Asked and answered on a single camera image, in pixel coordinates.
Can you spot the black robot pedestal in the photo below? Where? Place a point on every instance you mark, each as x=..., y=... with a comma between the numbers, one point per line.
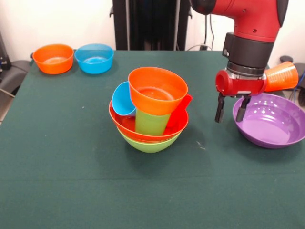
x=143, y=23

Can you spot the grey chair base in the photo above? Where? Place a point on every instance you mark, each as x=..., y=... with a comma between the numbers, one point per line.
x=14, y=74

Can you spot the purple bowl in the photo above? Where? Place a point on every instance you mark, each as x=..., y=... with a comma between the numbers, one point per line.
x=271, y=126

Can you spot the green bowl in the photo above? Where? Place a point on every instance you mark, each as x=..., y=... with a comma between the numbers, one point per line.
x=147, y=146

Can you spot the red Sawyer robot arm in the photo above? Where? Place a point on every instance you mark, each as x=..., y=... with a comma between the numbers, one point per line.
x=252, y=26

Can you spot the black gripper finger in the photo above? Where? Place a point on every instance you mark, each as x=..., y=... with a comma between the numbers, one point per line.
x=241, y=109
x=220, y=109

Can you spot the dark green tablecloth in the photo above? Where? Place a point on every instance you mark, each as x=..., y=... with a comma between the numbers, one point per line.
x=143, y=186

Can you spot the orange cup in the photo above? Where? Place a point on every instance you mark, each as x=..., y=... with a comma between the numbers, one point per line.
x=283, y=76

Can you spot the dark equipment rack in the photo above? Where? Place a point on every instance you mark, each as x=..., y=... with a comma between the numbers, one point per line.
x=2, y=55

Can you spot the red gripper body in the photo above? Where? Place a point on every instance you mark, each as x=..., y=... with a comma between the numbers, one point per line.
x=240, y=87

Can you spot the wide orange bowl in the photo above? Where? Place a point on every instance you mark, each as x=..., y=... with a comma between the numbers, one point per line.
x=124, y=124

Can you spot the red cup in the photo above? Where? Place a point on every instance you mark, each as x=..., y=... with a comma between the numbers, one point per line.
x=177, y=117

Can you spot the green cup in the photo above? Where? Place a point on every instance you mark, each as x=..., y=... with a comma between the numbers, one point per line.
x=150, y=124

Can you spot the small orange bowl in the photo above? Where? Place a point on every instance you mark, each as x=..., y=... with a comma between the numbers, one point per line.
x=53, y=57
x=152, y=105

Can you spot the blue cup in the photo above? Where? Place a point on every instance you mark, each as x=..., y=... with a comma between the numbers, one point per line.
x=122, y=100

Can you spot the blue bowl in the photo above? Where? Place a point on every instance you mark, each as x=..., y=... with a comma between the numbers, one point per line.
x=94, y=64

